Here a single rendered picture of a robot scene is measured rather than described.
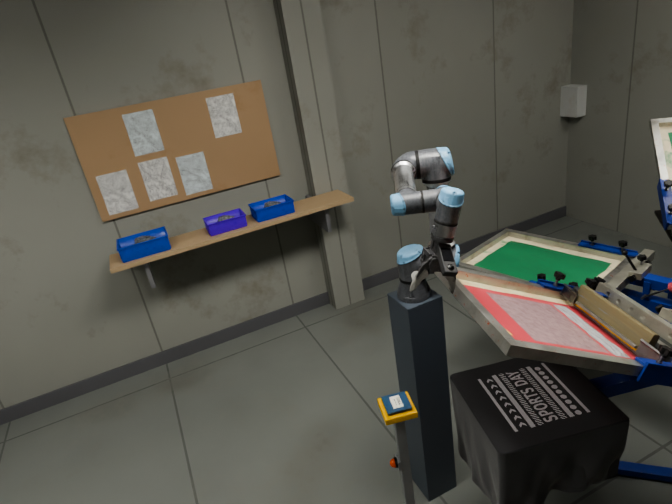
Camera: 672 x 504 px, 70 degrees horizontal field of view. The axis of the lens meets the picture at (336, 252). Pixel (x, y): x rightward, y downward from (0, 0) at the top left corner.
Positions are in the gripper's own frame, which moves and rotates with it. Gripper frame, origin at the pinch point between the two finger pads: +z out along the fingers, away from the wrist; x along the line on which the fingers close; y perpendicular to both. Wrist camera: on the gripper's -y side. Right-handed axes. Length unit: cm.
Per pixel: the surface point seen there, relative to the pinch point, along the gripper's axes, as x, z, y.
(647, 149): -307, -32, 257
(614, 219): -323, 44, 284
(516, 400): -44, 43, -1
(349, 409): -20, 150, 121
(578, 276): -115, 21, 71
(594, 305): -72, 6, 8
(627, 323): -72, 4, -8
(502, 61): -176, -90, 322
